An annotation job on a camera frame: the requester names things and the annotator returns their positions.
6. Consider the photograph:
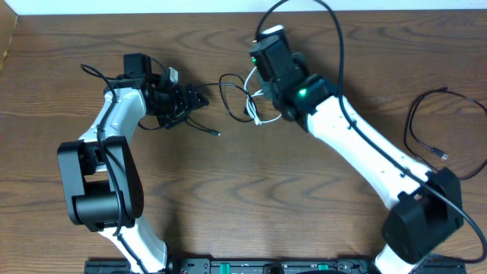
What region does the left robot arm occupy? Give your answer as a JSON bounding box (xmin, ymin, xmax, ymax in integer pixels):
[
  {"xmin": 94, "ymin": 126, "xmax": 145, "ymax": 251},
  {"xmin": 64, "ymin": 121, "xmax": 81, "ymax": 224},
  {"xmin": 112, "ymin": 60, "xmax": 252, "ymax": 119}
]
[{"xmin": 57, "ymin": 53, "xmax": 208, "ymax": 273}]

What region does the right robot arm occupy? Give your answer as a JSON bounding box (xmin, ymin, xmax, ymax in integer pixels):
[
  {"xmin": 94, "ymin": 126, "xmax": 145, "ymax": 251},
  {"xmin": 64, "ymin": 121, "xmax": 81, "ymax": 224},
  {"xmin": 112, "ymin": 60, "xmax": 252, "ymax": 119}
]
[{"xmin": 269, "ymin": 74, "xmax": 465, "ymax": 273}]

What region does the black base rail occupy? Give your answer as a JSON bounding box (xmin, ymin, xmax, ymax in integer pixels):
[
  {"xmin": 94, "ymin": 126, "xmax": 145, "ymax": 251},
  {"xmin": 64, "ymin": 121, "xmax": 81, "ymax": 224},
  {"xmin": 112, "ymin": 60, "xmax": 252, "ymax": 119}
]
[{"xmin": 83, "ymin": 258, "xmax": 467, "ymax": 274}]

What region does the white usb cable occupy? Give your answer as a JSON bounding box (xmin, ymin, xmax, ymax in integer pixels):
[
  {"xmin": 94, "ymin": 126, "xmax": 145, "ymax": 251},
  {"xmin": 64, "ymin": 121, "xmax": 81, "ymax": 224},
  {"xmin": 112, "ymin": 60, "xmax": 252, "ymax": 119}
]
[{"xmin": 243, "ymin": 66, "xmax": 283, "ymax": 126}]

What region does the black usb cable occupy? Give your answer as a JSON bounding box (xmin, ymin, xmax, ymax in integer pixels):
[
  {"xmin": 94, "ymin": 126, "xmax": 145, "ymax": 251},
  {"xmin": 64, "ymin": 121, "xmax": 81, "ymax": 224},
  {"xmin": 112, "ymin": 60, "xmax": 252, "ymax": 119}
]
[
  {"xmin": 403, "ymin": 86, "xmax": 487, "ymax": 181},
  {"xmin": 184, "ymin": 73, "xmax": 256, "ymax": 137}
]

